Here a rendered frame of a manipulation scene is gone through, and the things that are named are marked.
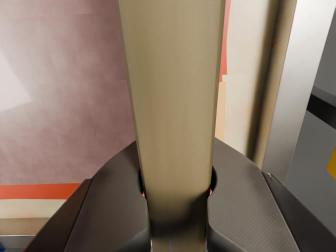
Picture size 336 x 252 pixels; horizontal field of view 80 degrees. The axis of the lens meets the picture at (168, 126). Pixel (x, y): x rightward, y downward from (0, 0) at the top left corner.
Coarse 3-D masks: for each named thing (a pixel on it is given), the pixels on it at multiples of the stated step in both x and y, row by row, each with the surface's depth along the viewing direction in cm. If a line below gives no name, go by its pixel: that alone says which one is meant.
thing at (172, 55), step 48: (144, 0) 5; (192, 0) 5; (144, 48) 6; (192, 48) 6; (144, 96) 6; (192, 96) 6; (144, 144) 7; (192, 144) 7; (144, 192) 9; (192, 192) 8; (192, 240) 10
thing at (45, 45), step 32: (0, 0) 22; (32, 0) 22; (64, 0) 22; (96, 0) 22; (0, 32) 23; (32, 32) 23; (64, 32) 23; (96, 32) 23; (224, 32) 23; (0, 64) 25; (32, 64) 25; (64, 64) 25; (96, 64) 25; (224, 64) 24
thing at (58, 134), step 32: (0, 96) 27; (32, 96) 27; (64, 96) 27; (96, 96) 27; (128, 96) 27; (0, 128) 29; (32, 128) 29; (64, 128) 29; (96, 128) 29; (128, 128) 29; (0, 160) 32; (32, 160) 32; (64, 160) 32; (96, 160) 32; (0, 192) 35; (32, 192) 35; (64, 192) 35
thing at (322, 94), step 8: (312, 88) 48; (312, 96) 45; (320, 96) 43; (328, 96) 43; (312, 104) 45; (320, 104) 42; (328, 104) 40; (312, 112) 45; (320, 112) 42; (328, 112) 40; (328, 120) 40; (328, 168) 35
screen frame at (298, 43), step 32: (288, 0) 20; (320, 0) 18; (288, 32) 20; (320, 32) 20; (288, 64) 21; (288, 96) 23; (256, 128) 29; (288, 128) 24; (256, 160) 29; (288, 160) 27; (0, 224) 37; (32, 224) 37
